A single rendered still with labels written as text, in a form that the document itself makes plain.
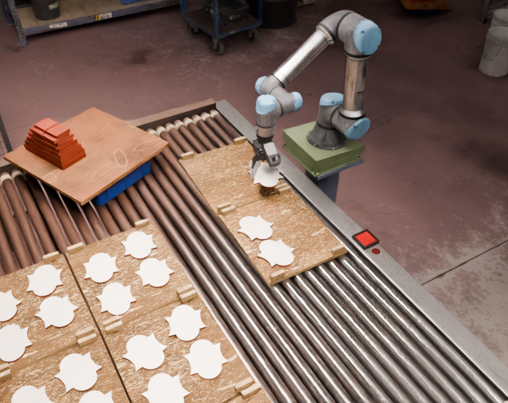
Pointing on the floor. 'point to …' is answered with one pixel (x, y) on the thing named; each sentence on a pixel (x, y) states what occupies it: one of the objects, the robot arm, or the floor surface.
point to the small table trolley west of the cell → (197, 26)
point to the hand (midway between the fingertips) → (266, 175)
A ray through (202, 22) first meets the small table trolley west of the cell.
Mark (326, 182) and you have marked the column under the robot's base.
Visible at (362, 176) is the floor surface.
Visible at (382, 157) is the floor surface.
